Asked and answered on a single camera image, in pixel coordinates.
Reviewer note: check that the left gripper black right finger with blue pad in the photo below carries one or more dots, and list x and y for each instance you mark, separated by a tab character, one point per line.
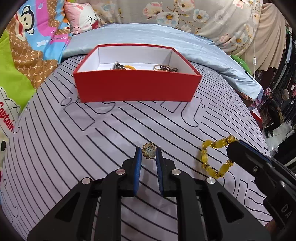
205	209

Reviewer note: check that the light blue pillow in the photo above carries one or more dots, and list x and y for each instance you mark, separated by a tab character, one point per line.
194	48

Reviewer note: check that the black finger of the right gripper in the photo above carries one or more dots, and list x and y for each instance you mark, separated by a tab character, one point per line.
249	158

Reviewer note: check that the beige curtain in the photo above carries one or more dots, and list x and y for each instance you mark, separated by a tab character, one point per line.
270	40

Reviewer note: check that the person in background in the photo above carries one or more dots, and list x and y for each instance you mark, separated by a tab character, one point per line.
274	110

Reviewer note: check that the white hanging cord switch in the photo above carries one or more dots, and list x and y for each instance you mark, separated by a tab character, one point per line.
254	61

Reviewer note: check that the colourful cartoon monkey quilt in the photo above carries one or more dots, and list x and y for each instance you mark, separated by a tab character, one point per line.
33	36

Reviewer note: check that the grey striped bed sheet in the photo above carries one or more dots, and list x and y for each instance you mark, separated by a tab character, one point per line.
59	140

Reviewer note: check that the pink cartoon pillow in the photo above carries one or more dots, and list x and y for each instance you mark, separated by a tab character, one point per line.
81	17

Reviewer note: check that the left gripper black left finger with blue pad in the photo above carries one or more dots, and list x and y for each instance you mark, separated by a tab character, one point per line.
91	210

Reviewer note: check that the silver metal wristwatch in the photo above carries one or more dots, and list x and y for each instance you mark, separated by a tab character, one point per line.
118	66

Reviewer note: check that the grey floral quilt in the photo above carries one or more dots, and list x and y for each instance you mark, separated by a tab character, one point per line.
231	25

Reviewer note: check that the red cardboard box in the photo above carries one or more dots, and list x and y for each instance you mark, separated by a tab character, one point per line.
152	72

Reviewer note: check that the green plastic object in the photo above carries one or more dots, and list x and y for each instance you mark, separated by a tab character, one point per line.
241	63

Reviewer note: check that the person's hand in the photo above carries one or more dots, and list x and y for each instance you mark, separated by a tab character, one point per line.
275	232

